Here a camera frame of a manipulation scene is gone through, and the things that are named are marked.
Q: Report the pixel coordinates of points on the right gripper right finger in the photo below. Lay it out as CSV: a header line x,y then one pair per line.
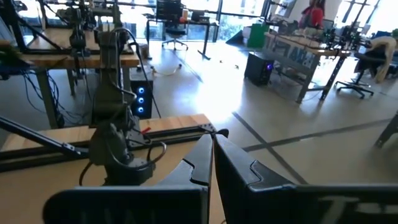
x,y
264,202

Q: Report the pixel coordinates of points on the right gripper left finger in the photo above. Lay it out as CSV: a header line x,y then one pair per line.
x,y
140,205

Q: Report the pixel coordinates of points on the black background robot arm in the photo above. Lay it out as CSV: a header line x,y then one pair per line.
x,y
77,37

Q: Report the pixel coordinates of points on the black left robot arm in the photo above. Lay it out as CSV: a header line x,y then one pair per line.
x,y
109,102

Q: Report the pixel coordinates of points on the small red tag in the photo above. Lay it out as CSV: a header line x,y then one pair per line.
x,y
146,130

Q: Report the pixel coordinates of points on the black clamp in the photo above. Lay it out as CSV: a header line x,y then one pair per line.
x,y
223,132

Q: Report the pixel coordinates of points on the computer tower with blue lights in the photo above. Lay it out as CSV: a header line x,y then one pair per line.
x,y
141,99

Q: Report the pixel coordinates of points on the black computer tower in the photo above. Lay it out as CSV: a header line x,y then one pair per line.
x,y
256,68

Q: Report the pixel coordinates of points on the grey table leg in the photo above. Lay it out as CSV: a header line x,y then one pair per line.
x,y
388,130

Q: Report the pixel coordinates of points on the grey metal workbench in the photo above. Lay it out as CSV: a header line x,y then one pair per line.
x,y
298,59

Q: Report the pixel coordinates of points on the black office chair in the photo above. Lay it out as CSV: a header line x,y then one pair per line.
x,y
357,84
174,32

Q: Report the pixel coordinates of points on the wooden workstation table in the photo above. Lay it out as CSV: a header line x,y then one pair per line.
x,y
93,60

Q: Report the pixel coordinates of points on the green bin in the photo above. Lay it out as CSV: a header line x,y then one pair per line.
x,y
258,35

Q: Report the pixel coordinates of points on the black desk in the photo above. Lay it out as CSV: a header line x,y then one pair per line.
x,y
199,23

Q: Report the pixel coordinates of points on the person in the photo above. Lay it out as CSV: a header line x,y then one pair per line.
x,y
314,15

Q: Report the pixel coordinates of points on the beige jacket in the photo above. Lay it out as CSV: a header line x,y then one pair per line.
x,y
384,49

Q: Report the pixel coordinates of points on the black desk monitor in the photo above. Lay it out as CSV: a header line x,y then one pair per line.
x,y
169,11

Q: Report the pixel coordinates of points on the black aluminium rig frame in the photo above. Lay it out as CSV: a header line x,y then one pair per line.
x,y
174,134

